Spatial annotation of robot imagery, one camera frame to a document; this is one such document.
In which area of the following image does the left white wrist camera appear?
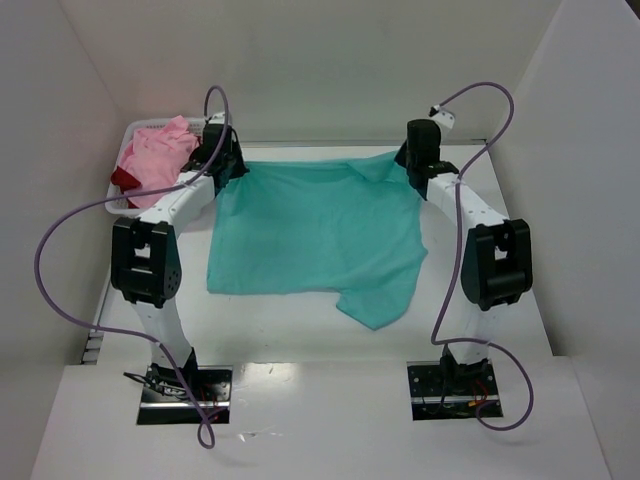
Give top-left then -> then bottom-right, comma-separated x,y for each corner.
206,112 -> 232,125

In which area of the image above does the teal t shirt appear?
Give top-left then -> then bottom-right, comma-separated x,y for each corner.
206,152 -> 427,330

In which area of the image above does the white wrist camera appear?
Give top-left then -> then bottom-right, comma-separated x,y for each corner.
429,104 -> 456,131
206,112 -> 232,125

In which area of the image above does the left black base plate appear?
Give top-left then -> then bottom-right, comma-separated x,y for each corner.
124,365 -> 233,426

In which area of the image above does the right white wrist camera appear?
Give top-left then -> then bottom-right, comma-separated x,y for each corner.
429,104 -> 456,131

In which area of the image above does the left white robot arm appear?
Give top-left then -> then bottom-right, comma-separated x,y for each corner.
111,119 -> 248,389

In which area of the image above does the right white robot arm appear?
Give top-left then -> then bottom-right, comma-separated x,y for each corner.
395,113 -> 533,394

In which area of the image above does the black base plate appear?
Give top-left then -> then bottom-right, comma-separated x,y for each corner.
124,365 -> 233,426
407,362 -> 503,421

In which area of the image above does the pink t shirt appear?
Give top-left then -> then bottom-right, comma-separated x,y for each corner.
116,115 -> 199,193

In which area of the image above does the red t shirt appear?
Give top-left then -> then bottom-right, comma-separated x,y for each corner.
110,167 -> 141,193

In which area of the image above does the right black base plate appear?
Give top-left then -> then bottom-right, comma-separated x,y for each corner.
407,362 -> 503,421

